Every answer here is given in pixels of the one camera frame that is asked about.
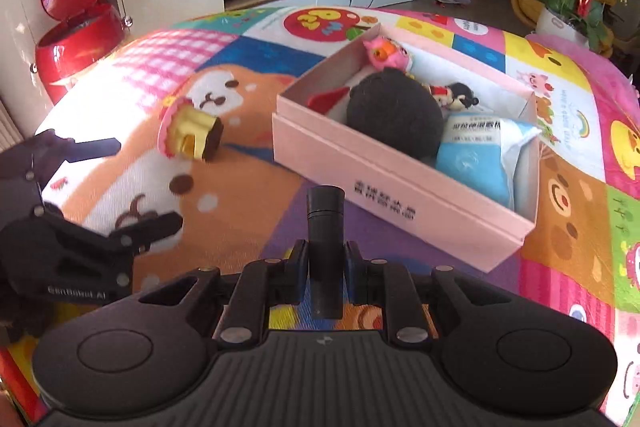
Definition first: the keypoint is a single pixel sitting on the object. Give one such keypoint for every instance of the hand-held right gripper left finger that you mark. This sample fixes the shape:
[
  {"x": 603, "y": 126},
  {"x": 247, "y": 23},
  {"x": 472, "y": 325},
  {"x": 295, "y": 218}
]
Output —
[{"x": 299, "y": 269}]

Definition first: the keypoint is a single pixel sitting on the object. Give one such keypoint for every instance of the colourful doll figure toy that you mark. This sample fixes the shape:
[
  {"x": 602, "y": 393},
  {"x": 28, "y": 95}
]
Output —
[{"x": 452, "y": 97}]

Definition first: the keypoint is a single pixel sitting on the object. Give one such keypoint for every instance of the red trash can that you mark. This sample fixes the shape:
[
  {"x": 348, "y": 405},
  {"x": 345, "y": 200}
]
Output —
[{"x": 75, "y": 37}]

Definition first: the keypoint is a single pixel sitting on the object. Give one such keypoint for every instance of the black plush toy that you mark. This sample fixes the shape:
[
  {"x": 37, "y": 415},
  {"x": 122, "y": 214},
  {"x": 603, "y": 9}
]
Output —
[{"x": 395, "y": 117}]

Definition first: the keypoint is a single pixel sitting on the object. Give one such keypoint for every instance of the black flashlight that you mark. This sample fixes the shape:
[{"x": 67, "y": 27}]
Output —
[{"x": 325, "y": 252}]

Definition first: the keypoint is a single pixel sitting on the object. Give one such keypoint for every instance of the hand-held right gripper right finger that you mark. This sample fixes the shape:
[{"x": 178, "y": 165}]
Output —
[{"x": 352, "y": 269}]

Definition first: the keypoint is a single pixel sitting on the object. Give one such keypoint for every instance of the colourful printed play mat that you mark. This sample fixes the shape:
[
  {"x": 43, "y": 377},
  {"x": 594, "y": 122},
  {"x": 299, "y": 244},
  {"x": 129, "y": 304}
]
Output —
[{"x": 240, "y": 67}]

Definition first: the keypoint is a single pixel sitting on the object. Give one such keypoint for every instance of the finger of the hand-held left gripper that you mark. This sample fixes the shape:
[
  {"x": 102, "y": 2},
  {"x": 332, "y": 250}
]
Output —
[
  {"x": 150, "y": 227},
  {"x": 85, "y": 148}
]

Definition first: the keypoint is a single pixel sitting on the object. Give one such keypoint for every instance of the white and red foam rocket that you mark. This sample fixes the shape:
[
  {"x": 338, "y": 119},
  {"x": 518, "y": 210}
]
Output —
[{"x": 327, "y": 99}]

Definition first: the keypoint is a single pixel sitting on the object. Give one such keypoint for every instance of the yellow ridged toy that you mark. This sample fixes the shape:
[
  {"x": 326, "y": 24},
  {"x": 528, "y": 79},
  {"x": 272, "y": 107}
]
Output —
[{"x": 192, "y": 134}]

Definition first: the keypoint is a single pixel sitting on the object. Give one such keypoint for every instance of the pink round toy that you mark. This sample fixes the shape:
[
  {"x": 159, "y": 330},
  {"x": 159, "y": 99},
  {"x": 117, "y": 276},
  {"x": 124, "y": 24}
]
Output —
[{"x": 385, "y": 54}]

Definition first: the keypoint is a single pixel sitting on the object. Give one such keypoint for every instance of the pink cardboard box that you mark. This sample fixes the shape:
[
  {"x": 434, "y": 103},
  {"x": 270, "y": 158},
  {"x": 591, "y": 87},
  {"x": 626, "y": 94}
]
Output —
[{"x": 380, "y": 202}]

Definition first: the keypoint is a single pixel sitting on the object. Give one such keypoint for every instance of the blue and white tissue pack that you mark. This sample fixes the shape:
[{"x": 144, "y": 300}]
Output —
[{"x": 475, "y": 162}]

